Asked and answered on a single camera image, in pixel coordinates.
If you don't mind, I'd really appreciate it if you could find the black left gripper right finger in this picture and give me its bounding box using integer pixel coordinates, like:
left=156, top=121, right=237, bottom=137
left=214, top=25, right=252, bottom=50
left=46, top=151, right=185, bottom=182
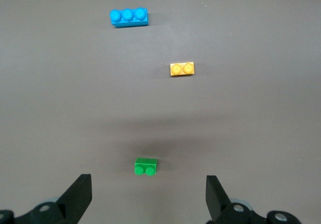
left=205, top=175, right=267, bottom=224

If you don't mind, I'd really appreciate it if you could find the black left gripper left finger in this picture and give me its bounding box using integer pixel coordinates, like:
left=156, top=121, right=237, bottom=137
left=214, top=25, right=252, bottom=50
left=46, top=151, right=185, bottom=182
left=14, top=173, right=92, bottom=224

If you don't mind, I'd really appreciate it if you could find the yellow two-stud block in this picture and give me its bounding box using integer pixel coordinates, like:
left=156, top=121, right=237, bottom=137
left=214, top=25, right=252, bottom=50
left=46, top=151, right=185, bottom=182
left=170, top=61, right=195, bottom=77

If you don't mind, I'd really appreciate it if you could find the green two-stud block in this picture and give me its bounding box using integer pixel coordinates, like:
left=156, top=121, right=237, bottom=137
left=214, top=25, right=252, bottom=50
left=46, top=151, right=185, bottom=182
left=134, top=157, right=158, bottom=177

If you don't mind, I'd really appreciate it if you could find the blue three-stud block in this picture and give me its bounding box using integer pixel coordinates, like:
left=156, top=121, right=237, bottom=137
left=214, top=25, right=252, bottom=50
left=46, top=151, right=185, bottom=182
left=109, top=7, right=149, bottom=29

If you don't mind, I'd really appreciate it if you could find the brown table cover sheet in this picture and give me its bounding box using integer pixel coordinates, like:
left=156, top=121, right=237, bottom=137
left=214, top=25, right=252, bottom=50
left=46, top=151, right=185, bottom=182
left=0, top=0, right=321, bottom=224

